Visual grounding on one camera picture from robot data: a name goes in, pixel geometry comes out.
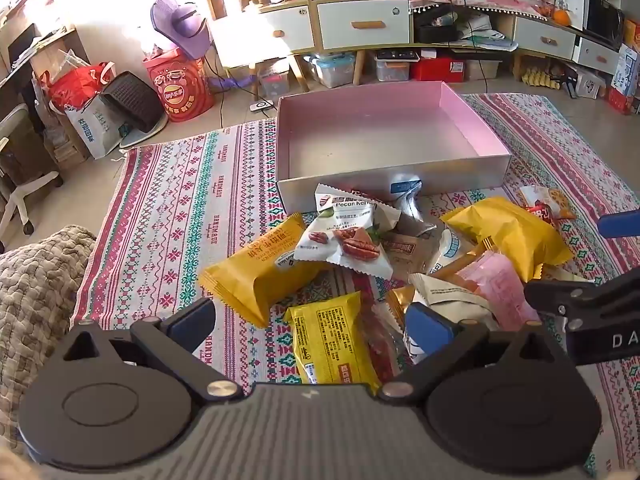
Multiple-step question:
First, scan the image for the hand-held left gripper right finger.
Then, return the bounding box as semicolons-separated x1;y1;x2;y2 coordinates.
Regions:
377;302;568;406

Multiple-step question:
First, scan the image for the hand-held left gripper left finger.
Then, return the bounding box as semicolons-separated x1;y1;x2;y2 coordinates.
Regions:
62;297;246;403

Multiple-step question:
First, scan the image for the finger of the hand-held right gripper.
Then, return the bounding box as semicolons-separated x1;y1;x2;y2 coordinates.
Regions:
597;212;640;239
524;270;640;332

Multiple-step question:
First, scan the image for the white blue-text snack packet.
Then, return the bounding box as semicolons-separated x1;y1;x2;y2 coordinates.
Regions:
402;327;436;363

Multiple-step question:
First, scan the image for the beige pistachio nut packet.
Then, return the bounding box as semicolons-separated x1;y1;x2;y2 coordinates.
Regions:
407;272;506;331

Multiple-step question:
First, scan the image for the clear-wrapped red snack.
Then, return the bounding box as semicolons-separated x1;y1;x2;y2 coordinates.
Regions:
357;305;407;386

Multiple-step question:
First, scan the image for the pink snack packet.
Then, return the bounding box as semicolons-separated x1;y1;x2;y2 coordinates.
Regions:
455;250;541;331

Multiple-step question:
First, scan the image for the orange-print white snack packet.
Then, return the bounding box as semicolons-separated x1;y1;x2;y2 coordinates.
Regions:
519;185;577;221

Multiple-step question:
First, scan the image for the beige brown-label snack packet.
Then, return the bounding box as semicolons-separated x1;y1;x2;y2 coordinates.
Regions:
382;232;441;281

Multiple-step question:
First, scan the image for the large yellow waffle packet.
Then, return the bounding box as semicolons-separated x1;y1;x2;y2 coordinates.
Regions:
198;214;326;328

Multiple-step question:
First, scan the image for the red white-print snack packet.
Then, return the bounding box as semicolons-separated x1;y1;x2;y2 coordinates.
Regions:
524;201;560;227

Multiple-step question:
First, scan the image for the plump yellow snack packet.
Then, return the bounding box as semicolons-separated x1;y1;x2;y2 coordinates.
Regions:
440;196;573;283

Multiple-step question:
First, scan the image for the yellow black-print snack packet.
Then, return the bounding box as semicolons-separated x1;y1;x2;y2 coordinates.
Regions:
284;291;382;393

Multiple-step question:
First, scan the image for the white pecan nut packet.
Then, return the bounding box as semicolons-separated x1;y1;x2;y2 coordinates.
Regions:
293;197;401;281

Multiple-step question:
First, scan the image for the silver blue-label packet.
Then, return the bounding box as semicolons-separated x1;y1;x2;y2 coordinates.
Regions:
390;177;438;238

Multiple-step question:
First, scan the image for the pink cardboard box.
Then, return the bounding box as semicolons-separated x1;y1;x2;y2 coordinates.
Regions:
276;80;512;213

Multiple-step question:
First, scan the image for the patterned woven mat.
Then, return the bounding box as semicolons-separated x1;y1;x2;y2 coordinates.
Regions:
70;92;640;476

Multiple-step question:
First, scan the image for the small red carton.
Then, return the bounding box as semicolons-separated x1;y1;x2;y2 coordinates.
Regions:
607;87;633;115

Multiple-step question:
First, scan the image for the blue white carton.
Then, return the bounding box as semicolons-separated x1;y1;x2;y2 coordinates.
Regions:
611;44;640;98

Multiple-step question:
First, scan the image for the brown knit blanket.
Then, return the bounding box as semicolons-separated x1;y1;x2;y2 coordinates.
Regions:
0;225;98;441

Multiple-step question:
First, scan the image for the row of yellow cones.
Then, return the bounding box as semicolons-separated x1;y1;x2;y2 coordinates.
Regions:
521;67;561;91

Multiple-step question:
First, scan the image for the white cabinet drawer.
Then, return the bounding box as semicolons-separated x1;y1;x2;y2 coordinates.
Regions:
210;7;316;56
513;17;576;61
316;0;412;51
572;37;621;78

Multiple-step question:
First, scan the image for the black microwave oven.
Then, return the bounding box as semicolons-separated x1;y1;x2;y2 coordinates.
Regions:
582;0;626;51

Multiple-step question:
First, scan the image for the white office chair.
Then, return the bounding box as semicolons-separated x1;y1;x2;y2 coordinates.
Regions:
0;105;63;251

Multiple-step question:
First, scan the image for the white shopping bag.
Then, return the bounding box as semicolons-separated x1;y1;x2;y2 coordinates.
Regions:
50;95;128;161

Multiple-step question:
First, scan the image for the black woven basket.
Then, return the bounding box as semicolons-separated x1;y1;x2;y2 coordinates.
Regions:
99;71;166;133

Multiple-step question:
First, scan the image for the red snack bucket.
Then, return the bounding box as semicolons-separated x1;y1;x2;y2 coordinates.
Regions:
142;47;216;123

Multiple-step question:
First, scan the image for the red flat box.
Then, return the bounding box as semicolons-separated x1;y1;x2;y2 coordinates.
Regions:
411;57;466;82

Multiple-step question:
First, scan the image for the purple handheld device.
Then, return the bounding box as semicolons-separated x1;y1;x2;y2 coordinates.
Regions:
207;75;256;92

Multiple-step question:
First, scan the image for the small clear plastic bin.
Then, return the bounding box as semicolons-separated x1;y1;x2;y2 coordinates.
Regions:
257;65;291;100

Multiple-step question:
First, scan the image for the clear plastic storage box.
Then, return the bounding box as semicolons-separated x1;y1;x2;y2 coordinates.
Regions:
375;50;418;82

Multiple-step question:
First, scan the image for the red plastic bag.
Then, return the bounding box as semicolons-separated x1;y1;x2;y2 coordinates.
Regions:
40;62;116;111

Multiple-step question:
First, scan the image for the black storage case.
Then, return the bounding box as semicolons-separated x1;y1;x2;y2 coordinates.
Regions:
414;7;458;43

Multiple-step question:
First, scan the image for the blue-lid plastic storage box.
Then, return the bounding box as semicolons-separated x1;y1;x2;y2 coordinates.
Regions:
305;52;357;89

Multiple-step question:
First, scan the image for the purple hat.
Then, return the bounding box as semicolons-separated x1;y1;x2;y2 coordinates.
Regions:
151;0;213;61

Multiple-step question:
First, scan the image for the dark wooden desk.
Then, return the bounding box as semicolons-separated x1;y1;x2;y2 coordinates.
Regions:
0;0;91;126

